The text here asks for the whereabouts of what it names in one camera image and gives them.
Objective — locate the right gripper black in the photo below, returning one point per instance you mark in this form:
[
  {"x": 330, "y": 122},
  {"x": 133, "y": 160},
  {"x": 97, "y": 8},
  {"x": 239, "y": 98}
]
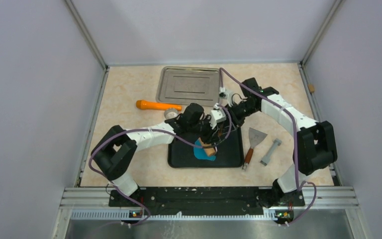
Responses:
[{"x": 239, "y": 122}]

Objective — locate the silver metal tray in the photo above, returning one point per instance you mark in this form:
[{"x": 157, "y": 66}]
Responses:
[{"x": 186, "y": 85}]

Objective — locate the grey dumbbell-shaped tool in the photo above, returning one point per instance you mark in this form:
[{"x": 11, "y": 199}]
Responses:
[{"x": 267, "y": 157}]

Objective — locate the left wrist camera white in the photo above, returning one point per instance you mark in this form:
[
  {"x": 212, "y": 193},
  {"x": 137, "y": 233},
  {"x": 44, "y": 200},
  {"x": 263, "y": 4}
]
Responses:
[{"x": 217, "y": 115}]

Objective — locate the round metal cookie cutter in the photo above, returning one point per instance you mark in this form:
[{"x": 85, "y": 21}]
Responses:
[{"x": 171, "y": 113}]

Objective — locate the black baking tray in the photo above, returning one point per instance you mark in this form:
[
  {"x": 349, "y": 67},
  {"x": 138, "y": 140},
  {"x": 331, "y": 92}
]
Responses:
[{"x": 230, "y": 154}]

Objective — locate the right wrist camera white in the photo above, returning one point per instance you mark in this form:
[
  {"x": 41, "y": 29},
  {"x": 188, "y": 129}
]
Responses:
[{"x": 226, "y": 95}]

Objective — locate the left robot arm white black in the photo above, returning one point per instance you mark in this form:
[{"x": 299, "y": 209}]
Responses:
[{"x": 114, "y": 153}]

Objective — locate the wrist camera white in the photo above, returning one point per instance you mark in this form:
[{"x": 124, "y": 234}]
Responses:
[
  {"x": 217, "y": 115},
  {"x": 226, "y": 95}
]

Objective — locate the wooden rolling pin roller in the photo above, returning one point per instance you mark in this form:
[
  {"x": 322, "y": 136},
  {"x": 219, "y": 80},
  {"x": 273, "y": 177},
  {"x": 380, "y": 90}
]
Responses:
[{"x": 210, "y": 138}]

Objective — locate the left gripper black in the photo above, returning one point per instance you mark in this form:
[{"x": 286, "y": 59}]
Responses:
[{"x": 212, "y": 136}]

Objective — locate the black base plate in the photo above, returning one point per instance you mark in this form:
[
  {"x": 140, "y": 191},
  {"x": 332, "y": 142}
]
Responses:
[{"x": 206, "y": 201}]

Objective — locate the small wooden cork piece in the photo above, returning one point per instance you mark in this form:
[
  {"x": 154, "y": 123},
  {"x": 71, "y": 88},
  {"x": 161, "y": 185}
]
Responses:
[{"x": 311, "y": 88}]

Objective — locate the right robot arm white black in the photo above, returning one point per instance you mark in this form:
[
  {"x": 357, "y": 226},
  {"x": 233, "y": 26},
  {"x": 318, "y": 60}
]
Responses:
[{"x": 314, "y": 141}]

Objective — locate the metal scraper wooden handle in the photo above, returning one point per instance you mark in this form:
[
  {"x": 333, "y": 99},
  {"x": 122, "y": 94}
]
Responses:
[{"x": 255, "y": 138}]

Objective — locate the blue dough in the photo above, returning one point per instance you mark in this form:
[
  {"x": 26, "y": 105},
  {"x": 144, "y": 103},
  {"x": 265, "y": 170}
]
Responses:
[{"x": 200, "y": 153}]

